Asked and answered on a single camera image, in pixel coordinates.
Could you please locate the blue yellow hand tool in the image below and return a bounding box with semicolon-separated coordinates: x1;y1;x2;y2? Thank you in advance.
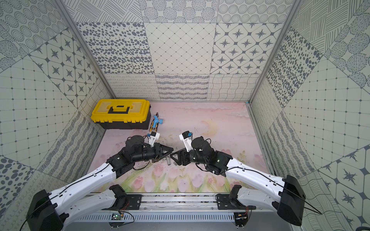
149;113;163;132

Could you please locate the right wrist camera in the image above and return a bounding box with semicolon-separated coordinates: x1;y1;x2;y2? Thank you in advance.
179;131;193;152

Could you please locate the small green circuit board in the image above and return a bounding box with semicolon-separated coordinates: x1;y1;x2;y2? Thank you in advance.
111;213;122;220

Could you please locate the yellow black toolbox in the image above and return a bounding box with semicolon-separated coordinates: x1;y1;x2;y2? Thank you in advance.
91;99;151;130

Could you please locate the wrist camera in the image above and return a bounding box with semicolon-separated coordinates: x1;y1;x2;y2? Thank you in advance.
179;131;193;152
147;131;160;147

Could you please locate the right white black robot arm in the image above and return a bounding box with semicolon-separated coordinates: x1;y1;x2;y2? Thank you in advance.
170;137;306;226

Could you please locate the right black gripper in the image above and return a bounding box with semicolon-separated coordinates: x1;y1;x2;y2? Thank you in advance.
170;147;208;166

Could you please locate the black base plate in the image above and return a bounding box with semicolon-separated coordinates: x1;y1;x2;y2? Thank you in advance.
114;194;143;210
215;193;256;210

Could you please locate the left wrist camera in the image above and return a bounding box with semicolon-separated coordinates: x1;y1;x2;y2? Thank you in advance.
147;131;160;147

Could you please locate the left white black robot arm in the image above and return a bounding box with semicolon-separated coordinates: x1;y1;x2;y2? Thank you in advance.
25;135;174;231

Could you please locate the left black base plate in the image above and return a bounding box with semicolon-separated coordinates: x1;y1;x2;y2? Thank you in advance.
114;194;143;210

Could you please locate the aluminium mounting rail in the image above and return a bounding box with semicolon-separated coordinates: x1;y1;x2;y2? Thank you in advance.
57;192;298;214

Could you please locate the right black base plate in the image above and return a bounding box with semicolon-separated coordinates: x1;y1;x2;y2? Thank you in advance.
215;193;256;210

